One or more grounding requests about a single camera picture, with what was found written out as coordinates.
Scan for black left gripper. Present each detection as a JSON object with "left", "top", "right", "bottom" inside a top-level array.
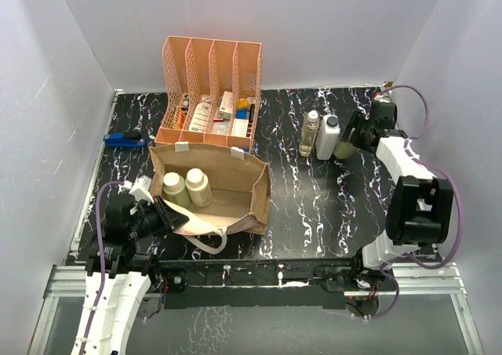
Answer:
[{"left": 128, "top": 194, "right": 189, "bottom": 241}]

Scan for white bottle dark grey cap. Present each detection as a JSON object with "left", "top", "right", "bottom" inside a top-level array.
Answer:
[{"left": 315, "top": 114, "right": 340, "bottom": 161}]

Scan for green bottle beige cap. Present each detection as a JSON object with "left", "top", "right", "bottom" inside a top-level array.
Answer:
[
  {"left": 185, "top": 168, "right": 213, "bottom": 208},
  {"left": 162, "top": 172, "right": 191, "bottom": 208},
  {"left": 333, "top": 141, "right": 359, "bottom": 160}
]

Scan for clear bottle amber liquid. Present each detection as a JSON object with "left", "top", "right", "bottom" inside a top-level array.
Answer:
[{"left": 299, "top": 110, "right": 320, "bottom": 157}]

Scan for brown canvas tote bag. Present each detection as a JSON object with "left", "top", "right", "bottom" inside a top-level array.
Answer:
[{"left": 150, "top": 142, "right": 271, "bottom": 255}]

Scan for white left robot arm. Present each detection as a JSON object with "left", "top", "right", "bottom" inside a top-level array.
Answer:
[{"left": 71, "top": 194, "right": 189, "bottom": 354}]

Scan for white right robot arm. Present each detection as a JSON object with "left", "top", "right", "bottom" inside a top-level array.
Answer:
[{"left": 333, "top": 102, "right": 453, "bottom": 290}]

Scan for blue stapler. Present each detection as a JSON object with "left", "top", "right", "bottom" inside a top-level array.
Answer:
[{"left": 103, "top": 132, "right": 146, "bottom": 148}]

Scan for white medicine box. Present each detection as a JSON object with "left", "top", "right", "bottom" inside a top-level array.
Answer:
[{"left": 188, "top": 102, "right": 211, "bottom": 132}]

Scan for orange items in organizer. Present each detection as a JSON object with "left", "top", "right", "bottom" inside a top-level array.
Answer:
[{"left": 169, "top": 92, "right": 190, "bottom": 129}]

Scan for white box with icons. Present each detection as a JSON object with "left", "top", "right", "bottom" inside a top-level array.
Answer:
[{"left": 231, "top": 118, "right": 249, "bottom": 137}]

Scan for yellow blue small boxes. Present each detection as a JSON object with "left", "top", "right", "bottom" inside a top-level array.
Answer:
[{"left": 235, "top": 97, "right": 256, "bottom": 121}]

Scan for white red small box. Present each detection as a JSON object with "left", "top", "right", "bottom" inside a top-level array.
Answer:
[{"left": 216, "top": 91, "right": 234, "bottom": 120}]

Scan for pink plastic file organizer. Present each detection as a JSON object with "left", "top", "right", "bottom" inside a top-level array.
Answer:
[{"left": 155, "top": 36, "right": 262, "bottom": 151}]

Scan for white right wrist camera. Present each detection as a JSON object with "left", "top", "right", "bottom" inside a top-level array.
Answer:
[{"left": 373, "top": 90, "right": 393, "bottom": 103}]

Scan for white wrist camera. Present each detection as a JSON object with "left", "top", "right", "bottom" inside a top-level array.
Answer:
[
  {"left": 373, "top": 90, "right": 393, "bottom": 103},
  {"left": 122, "top": 175, "right": 154, "bottom": 203}
]

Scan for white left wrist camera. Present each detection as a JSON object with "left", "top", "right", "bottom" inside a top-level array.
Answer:
[{"left": 122, "top": 175, "right": 154, "bottom": 203}]

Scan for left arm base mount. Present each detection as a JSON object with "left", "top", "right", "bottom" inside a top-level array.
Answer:
[{"left": 148, "top": 267, "right": 187, "bottom": 295}]

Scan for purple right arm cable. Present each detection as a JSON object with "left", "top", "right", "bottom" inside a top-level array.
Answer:
[{"left": 352, "top": 85, "right": 464, "bottom": 320}]

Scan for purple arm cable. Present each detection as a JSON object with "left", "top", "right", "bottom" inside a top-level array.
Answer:
[
  {"left": 352, "top": 85, "right": 464, "bottom": 320},
  {"left": 72, "top": 180, "right": 129, "bottom": 352}
]

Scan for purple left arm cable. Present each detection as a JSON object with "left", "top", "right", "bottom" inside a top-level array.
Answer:
[{"left": 72, "top": 180, "right": 129, "bottom": 352}]

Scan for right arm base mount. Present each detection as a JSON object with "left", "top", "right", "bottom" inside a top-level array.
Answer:
[{"left": 315, "top": 266, "right": 396, "bottom": 300}]

